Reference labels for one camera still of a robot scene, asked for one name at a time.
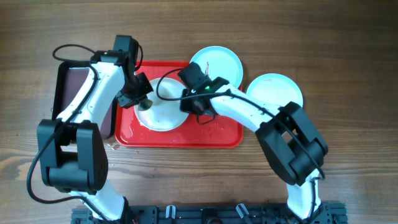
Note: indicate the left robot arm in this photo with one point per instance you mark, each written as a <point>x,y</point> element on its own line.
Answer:
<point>71,153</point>

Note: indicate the light blue plate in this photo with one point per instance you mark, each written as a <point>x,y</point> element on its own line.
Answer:
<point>218,61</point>
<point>276,89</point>

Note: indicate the white plate with red stains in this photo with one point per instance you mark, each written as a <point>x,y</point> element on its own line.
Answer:
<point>163,115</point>

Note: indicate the black water tray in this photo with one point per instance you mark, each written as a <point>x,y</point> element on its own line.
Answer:
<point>70,79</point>

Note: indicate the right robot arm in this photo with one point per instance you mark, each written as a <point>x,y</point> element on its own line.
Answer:
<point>289,140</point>

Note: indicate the light blue plate top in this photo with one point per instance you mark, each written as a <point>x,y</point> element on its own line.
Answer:
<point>218,61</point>

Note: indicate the green yellow sponge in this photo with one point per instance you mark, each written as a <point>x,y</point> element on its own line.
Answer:
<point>144,105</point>

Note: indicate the red plastic tray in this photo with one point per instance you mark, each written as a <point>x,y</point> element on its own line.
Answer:
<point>220,132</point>

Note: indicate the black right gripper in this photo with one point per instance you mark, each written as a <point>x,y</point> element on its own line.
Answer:
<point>185,106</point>

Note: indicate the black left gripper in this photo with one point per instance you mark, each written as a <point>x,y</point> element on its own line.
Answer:
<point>127,101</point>

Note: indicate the black mounting rail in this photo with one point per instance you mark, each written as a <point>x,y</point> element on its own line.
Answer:
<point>331,213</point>

